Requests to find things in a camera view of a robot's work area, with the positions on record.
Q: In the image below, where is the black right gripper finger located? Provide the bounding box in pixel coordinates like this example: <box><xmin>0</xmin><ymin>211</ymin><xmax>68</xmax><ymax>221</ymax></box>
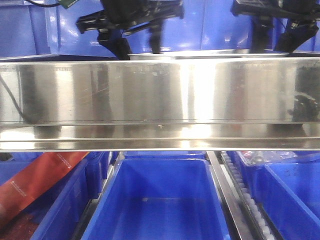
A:
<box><xmin>273</xmin><ymin>20</ymin><xmax>319</xmax><ymax>53</ymax></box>
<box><xmin>250</xmin><ymin>16</ymin><xmax>273</xmax><ymax>53</ymax></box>

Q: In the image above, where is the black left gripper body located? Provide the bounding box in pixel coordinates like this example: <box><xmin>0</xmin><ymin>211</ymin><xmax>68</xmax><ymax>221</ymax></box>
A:
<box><xmin>76</xmin><ymin>0</ymin><xmax>184</xmax><ymax>34</ymax></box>

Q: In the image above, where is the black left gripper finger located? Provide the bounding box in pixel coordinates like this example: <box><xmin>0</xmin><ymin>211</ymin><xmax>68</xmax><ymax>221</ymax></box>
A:
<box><xmin>97</xmin><ymin>28</ymin><xmax>131</xmax><ymax>60</ymax></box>
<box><xmin>149</xmin><ymin>22</ymin><xmax>163</xmax><ymax>54</ymax></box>

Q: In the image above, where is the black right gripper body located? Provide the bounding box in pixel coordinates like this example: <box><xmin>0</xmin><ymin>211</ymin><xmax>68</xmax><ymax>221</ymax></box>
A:
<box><xmin>230</xmin><ymin>0</ymin><xmax>320</xmax><ymax>21</ymax></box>

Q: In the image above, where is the silver metal tray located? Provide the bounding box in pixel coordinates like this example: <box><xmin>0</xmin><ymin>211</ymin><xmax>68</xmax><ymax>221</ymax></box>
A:
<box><xmin>128</xmin><ymin>48</ymin><xmax>289</xmax><ymax>61</ymax></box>

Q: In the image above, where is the blue crate top right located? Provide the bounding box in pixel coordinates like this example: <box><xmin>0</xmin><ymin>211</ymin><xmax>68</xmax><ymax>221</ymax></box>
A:
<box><xmin>260</xmin><ymin>0</ymin><xmax>320</xmax><ymax>53</ymax></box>

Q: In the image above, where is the large blue crate centre top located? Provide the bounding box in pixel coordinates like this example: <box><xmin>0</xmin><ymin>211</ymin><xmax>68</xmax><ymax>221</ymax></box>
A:
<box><xmin>44</xmin><ymin>0</ymin><xmax>252</xmax><ymax>57</ymax></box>

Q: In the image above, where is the green circuit board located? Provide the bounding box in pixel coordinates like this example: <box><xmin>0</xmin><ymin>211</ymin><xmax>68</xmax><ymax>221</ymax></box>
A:
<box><xmin>58</xmin><ymin>0</ymin><xmax>79</xmax><ymax>9</ymax></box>

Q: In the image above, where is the blue crate top left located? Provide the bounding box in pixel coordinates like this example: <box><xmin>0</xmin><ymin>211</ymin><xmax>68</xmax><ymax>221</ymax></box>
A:
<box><xmin>0</xmin><ymin>0</ymin><xmax>51</xmax><ymax>58</ymax></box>

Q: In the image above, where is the blue bin behind centre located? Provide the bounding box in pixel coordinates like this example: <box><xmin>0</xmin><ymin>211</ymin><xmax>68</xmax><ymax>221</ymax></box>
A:
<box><xmin>123</xmin><ymin>150</ymin><xmax>206</xmax><ymax>159</ymax></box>

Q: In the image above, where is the blue bin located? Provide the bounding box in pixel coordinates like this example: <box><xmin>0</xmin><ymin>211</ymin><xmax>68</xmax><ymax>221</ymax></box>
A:
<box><xmin>123</xmin><ymin>150</ymin><xmax>206</xmax><ymax>159</ymax></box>
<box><xmin>251</xmin><ymin>162</ymin><xmax>320</xmax><ymax>240</ymax></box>
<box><xmin>0</xmin><ymin>151</ymin><xmax>110</xmax><ymax>240</ymax></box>
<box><xmin>226</xmin><ymin>150</ymin><xmax>320</xmax><ymax>183</ymax></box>
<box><xmin>82</xmin><ymin>158</ymin><xmax>231</xmax><ymax>240</ymax></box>

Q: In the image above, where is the blue bin rear right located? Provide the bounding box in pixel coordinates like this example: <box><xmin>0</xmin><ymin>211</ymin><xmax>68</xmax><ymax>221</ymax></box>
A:
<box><xmin>226</xmin><ymin>150</ymin><xmax>320</xmax><ymax>183</ymax></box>

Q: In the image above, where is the red foil bag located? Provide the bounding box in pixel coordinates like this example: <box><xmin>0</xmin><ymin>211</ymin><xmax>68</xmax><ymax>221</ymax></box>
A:
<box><xmin>0</xmin><ymin>151</ymin><xmax>89</xmax><ymax>227</ymax></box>

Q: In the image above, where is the blue bin lower right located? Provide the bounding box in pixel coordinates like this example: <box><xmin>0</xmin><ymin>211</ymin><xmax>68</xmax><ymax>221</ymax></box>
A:
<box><xmin>251</xmin><ymin>162</ymin><xmax>320</xmax><ymax>240</ymax></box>

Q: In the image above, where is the blue bin lower centre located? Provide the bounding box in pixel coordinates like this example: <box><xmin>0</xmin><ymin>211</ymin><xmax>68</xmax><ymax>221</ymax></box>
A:
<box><xmin>82</xmin><ymin>158</ymin><xmax>231</xmax><ymax>240</ymax></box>

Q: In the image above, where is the blue bin lower left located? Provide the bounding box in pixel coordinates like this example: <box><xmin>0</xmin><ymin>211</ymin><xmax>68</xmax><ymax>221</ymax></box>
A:
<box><xmin>0</xmin><ymin>151</ymin><xmax>110</xmax><ymax>240</ymax></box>

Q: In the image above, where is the stainless steel shelf rail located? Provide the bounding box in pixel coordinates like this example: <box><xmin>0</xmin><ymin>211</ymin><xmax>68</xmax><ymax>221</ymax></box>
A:
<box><xmin>0</xmin><ymin>57</ymin><xmax>320</xmax><ymax>152</ymax></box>

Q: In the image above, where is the metal roller track rail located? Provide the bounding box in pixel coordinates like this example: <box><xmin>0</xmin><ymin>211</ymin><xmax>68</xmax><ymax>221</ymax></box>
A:
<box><xmin>206</xmin><ymin>151</ymin><xmax>276</xmax><ymax>240</ymax></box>

